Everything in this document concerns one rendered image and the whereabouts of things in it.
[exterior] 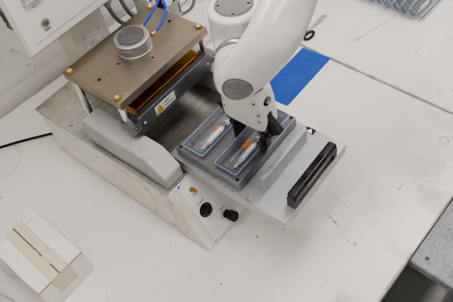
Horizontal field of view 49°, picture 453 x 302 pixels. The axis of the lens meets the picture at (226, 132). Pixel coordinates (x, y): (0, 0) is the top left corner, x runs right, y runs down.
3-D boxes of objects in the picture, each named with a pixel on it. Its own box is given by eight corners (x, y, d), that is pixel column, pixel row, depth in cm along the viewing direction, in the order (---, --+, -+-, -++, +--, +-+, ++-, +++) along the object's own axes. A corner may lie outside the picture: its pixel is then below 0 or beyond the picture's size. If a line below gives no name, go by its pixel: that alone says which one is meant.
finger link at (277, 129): (288, 122, 91) (280, 136, 96) (254, 97, 92) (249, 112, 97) (284, 127, 90) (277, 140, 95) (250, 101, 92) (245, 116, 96)
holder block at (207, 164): (178, 154, 106) (175, 147, 104) (235, 96, 115) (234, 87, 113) (239, 191, 98) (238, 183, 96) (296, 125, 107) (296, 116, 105)
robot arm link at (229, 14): (267, 85, 83) (265, 49, 89) (261, 21, 73) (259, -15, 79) (217, 89, 84) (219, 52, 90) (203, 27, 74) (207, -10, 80)
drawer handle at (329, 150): (286, 204, 95) (286, 193, 92) (328, 151, 101) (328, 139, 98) (295, 209, 94) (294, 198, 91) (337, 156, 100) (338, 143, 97)
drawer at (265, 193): (172, 164, 109) (164, 142, 103) (234, 101, 119) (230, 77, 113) (286, 233, 95) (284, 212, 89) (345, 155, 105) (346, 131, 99)
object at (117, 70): (59, 90, 116) (36, 48, 106) (150, 17, 130) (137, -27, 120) (131, 133, 105) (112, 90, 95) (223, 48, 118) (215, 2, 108)
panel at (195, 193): (214, 244, 115) (174, 188, 106) (287, 156, 128) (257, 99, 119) (220, 247, 114) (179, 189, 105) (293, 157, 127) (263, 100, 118)
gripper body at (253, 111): (279, 73, 88) (282, 116, 96) (234, 54, 93) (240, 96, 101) (254, 100, 84) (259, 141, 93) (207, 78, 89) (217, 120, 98)
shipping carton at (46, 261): (7, 264, 120) (-11, 247, 113) (51, 226, 125) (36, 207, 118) (51, 313, 110) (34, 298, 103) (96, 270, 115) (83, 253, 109)
